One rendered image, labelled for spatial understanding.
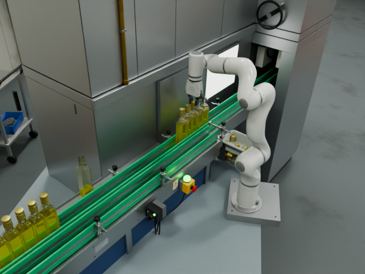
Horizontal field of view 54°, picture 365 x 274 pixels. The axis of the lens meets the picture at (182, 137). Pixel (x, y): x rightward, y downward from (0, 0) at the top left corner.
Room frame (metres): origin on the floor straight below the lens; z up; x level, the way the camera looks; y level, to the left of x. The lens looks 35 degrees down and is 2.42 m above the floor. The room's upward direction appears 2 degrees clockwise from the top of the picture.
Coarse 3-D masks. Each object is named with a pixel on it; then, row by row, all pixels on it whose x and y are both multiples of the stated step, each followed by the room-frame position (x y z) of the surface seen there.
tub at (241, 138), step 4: (232, 132) 2.13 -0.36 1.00; (236, 132) 2.12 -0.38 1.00; (240, 132) 2.11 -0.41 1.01; (224, 136) 2.05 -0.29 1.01; (228, 136) 2.09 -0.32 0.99; (236, 136) 2.11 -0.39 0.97; (240, 136) 2.09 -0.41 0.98; (244, 136) 2.07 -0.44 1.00; (228, 140) 2.08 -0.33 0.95; (236, 140) 2.10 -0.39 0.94; (240, 140) 2.09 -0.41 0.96; (244, 140) 2.07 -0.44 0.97; (248, 140) 2.05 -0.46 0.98; (228, 144) 1.97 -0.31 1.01; (232, 144) 2.06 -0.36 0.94; (240, 144) 2.06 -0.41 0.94; (244, 144) 2.06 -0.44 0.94; (248, 144) 2.05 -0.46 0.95; (240, 148) 1.91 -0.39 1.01
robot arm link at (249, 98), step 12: (228, 60) 1.74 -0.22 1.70; (240, 60) 1.69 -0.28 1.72; (228, 72) 1.72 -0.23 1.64; (240, 72) 1.66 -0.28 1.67; (252, 72) 1.64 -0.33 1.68; (240, 84) 1.63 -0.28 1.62; (252, 84) 1.59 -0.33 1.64; (240, 96) 1.57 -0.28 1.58; (252, 96) 1.54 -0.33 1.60; (252, 108) 1.54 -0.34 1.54
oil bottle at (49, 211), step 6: (42, 192) 1.11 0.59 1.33; (42, 198) 1.08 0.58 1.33; (48, 198) 1.10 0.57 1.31; (42, 204) 1.08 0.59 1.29; (48, 204) 1.10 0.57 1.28; (42, 210) 1.08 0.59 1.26; (48, 210) 1.08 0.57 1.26; (54, 210) 1.10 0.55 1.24; (48, 216) 1.07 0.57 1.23; (54, 216) 1.09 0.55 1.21; (48, 222) 1.07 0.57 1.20; (54, 222) 1.09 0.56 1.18; (48, 228) 1.06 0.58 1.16; (54, 228) 1.08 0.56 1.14
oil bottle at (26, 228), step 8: (16, 208) 1.02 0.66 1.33; (16, 216) 0.99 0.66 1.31; (24, 216) 1.01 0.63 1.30; (16, 224) 1.00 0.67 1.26; (24, 224) 1.00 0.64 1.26; (32, 224) 1.01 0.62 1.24; (24, 232) 0.98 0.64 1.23; (32, 232) 1.00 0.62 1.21; (24, 240) 0.97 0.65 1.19; (32, 240) 0.99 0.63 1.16
